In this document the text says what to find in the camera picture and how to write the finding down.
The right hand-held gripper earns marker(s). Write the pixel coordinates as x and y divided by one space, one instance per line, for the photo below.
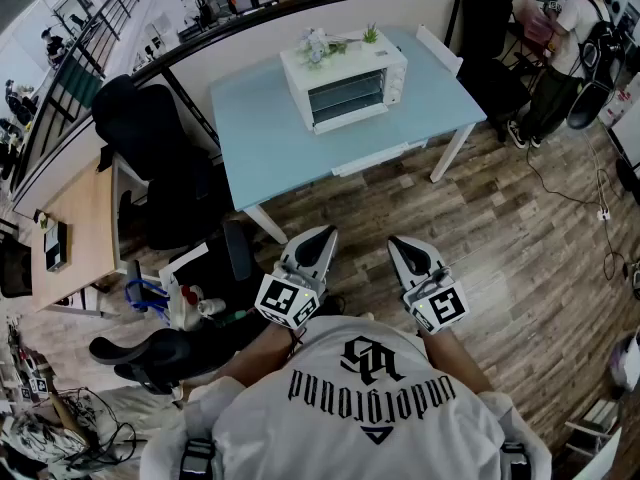
442 308

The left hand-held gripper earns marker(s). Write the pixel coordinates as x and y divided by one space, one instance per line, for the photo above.
285 300

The white toaster oven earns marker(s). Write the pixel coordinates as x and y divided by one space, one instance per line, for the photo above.
300 83

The person's right forearm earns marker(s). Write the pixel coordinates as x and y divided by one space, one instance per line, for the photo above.
450 358

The person's left forearm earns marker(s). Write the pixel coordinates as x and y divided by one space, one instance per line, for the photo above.
260 353

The white paper sheet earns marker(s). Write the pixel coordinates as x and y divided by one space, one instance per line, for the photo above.
182 263

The white plush toy red spots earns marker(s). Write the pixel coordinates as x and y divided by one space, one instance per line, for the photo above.
187 308

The light blue table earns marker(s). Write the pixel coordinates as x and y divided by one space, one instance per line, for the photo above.
260 133

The black office chair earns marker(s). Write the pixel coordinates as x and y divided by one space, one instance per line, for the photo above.
145 128
150 355
492 83

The white printed t-shirt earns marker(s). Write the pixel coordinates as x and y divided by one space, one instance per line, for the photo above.
350 448

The white power strip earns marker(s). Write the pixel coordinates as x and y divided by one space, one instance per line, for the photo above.
604 214

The artificial flower bouquet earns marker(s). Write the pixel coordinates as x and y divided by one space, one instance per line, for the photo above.
317 48

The white rectangular panel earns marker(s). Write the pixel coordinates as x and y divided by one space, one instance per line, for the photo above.
440 50

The light wooden desk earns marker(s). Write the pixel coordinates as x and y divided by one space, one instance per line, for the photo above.
85 218

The small green potted plant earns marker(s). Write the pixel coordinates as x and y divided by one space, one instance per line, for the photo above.
370 34

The black white box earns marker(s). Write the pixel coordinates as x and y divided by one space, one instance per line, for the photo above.
56 248

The small dark desk ornament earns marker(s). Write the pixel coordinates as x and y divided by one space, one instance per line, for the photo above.
42 219

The black railing green panel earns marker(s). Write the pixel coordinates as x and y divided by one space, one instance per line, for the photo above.
82 85

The black monitor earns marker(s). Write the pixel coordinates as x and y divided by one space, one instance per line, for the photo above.
15 268

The blue metal frame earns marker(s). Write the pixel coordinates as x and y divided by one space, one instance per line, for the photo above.
145 300

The white partition black rail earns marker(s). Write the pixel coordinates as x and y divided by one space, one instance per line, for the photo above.
240 43

